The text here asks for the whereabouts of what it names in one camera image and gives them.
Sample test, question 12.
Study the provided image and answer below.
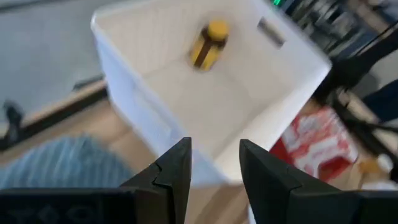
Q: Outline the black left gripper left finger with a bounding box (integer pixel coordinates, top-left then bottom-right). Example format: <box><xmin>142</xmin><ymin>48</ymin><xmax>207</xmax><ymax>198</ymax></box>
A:
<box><xmin>120</xmin><ymin>136</ymin><xmax>193</xmax><ymax>224</ymax></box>

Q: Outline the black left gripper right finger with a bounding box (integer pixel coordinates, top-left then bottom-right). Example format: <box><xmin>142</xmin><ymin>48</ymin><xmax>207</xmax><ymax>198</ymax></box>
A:
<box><xmin>239</xmin><ymin>138</ymin><xmax>361</xmax><ymax>224</ymax></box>

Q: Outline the red first aid kit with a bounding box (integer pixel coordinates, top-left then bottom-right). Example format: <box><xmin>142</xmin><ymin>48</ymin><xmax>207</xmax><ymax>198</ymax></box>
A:
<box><xmin>269</xmin><ymin>106</ymin><xmax>359</xmax><ymax>184</ymax></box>

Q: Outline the yellow-capped brown pill bottle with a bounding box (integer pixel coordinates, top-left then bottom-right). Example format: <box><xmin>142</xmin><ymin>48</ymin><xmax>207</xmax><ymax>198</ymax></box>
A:
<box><xmin>188</xmin><ymin>19</ymin><xmax>230</xmax><ymax>72</ymax></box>

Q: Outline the white perforated plastic basket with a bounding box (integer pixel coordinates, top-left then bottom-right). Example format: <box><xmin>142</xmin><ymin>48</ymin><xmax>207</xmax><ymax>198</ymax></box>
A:
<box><xmin>90</xmin><ymin>0</ymin><xmax>332</xmax><ymax>189</ymax></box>

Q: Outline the blue patterned cloth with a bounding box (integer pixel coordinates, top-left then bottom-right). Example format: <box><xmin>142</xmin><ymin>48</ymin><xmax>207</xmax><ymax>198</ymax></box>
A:
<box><xmin>0</xmin><ymin>134</ymin><xmax>135</xmax><ymax>190</ymax></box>

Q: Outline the blue metal cart frame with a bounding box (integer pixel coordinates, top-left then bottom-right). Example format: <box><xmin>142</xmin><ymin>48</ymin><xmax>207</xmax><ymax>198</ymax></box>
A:
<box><xmin>362</xmin><ymin>79</ymin><xmax>398</xmax><ymax>123</ymax></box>

